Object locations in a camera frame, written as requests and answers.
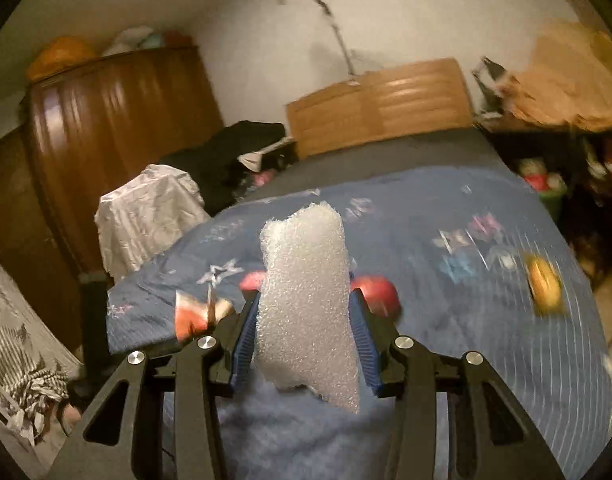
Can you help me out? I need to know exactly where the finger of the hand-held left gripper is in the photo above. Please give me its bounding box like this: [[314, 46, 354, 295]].
[[78, 270, 112, 401]]

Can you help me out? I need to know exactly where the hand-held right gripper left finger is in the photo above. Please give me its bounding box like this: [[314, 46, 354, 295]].
[[46, 290, 262, 480]]

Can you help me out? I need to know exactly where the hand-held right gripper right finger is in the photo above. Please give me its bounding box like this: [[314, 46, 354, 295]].
[[348, 287, 559, 480]]

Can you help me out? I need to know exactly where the white foam sheet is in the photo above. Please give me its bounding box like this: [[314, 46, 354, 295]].
[[253, 201, 362, 416]]

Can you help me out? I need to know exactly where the red round container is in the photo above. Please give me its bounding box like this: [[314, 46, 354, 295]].
[[350, 275, 402, 318]]

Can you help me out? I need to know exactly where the red white snack packet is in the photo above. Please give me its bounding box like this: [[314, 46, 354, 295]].
[[173, 287, 237, 343]]

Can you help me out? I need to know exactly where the blue star-print bedsheet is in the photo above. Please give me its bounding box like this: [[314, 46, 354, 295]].
[[106, 165, 612, 480]]

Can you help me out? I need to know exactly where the striped cloth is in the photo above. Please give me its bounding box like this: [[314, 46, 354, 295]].
[[0, 255, 82, 441]]

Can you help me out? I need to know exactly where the white crumpled cloth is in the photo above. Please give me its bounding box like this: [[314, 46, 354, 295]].
[[95, 164, 212, 281]]

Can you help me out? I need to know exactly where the small white cloth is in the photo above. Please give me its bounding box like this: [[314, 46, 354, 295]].
[[236, 139, 292, 171]]

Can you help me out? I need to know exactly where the black cloth pile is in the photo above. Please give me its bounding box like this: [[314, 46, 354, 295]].
[[158, 120, 287, 216]]

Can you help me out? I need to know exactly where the gold foil packet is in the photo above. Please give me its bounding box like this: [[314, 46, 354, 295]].
[[525, 254, 567, 317]]

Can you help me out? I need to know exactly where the brown wooden wardrobe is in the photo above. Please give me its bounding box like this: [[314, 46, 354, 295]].
[[0, 45, 224, 356]]

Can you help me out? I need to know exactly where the dark grey mattress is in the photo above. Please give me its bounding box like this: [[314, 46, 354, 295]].
[[213, 125, 507, 216]]

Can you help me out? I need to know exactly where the wooden headboard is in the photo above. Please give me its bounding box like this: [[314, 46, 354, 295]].
[[285, 57, 474, 158]]

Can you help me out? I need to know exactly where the orange bag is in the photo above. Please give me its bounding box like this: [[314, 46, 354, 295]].
[[26, 36, 97, 83]]

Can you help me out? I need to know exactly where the white bag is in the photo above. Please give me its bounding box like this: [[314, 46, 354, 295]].
[[102, 25, 154, 57]]

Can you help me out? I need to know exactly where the orange cover cloth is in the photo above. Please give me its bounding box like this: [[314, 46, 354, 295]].
[[506, 20, 612, 133]]

